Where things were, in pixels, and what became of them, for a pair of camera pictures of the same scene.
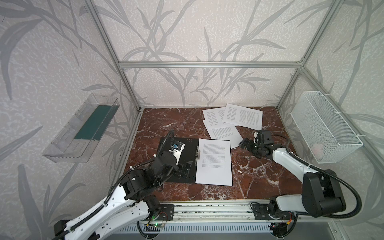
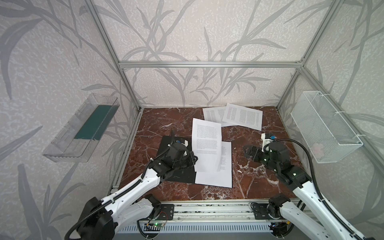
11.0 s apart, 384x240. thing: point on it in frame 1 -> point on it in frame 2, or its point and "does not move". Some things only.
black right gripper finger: (245, 143) -> (250, 151)
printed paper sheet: (214, 117) does not move
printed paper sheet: (223, 131) -> (207, 143)
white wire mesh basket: (326, 134) does not move
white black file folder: (190, 153) does not move
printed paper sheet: (214, 167) does not move
